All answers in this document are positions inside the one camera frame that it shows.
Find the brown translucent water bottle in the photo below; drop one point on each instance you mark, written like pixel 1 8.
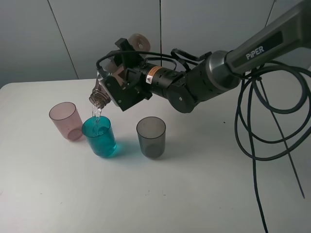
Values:
pixel 99 97

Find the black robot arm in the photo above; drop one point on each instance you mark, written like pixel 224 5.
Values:
pixel 185 80

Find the teal translucent plastic cup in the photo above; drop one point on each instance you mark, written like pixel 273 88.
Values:
pixel 99 135

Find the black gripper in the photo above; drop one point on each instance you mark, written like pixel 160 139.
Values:
pixel 132 91

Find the grey translucent plastic cup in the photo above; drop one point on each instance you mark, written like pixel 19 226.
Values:
pixel 151 135

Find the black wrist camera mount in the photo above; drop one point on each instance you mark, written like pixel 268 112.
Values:
pixel 130 60

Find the pink translucent plastic cup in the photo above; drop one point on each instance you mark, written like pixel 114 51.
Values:
pixel 66 118

